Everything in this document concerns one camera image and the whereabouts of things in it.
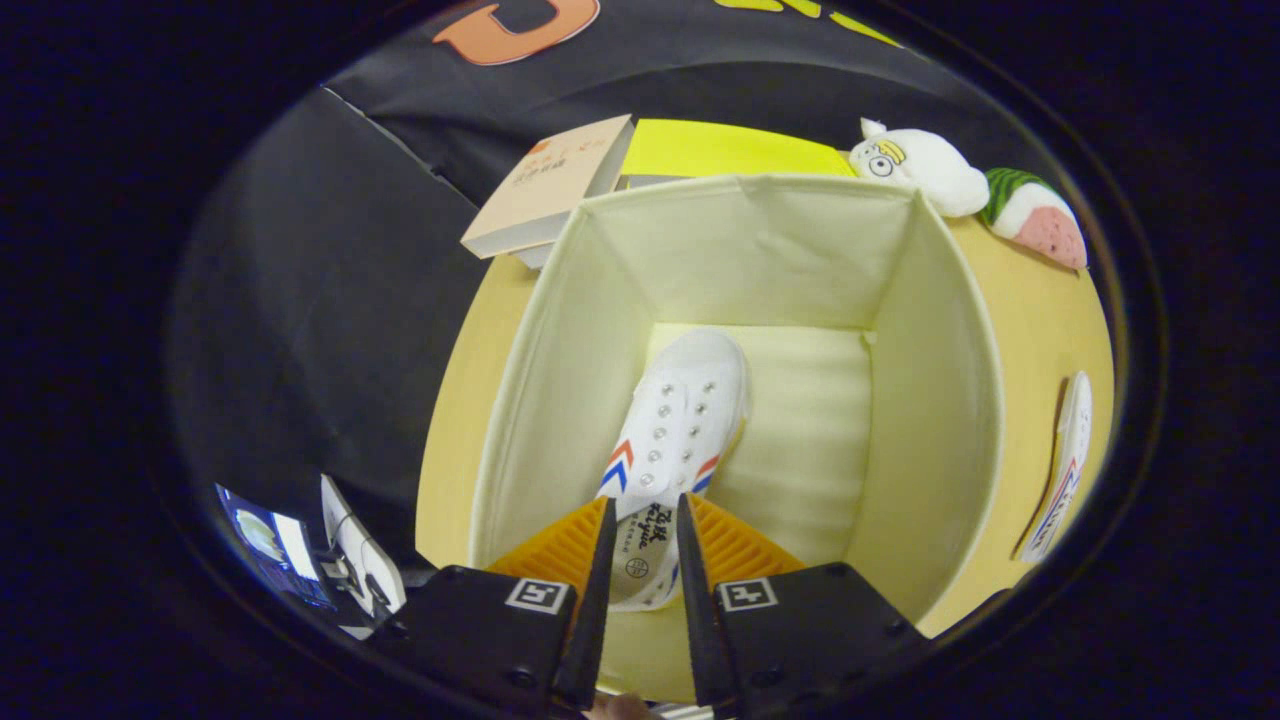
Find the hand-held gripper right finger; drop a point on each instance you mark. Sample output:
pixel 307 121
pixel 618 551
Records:
pixel 700 600

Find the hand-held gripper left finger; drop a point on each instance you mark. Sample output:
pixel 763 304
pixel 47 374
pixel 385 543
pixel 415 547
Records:
pixel 590 600

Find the white canvas shoe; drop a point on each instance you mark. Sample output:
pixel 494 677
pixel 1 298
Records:
pixel 680 420
pixel 1070 450

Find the beige fabric storage box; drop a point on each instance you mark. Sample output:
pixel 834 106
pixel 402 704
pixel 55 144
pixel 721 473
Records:
pixel 800 250

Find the blue printed box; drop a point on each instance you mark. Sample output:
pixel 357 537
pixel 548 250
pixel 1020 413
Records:
pixel 275 545

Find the white flat object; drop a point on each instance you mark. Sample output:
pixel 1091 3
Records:
pixel 360 550

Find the beige paperback book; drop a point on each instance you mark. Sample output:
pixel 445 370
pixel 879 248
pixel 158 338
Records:
pixel 550 185

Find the yellow folder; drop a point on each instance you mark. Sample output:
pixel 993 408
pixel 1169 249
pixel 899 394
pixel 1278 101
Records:
pixel 720 150

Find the white plush toy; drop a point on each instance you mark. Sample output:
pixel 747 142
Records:
pixel 930 170

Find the watermelon slice plush toy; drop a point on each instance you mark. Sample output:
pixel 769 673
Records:
pixel 1040 225

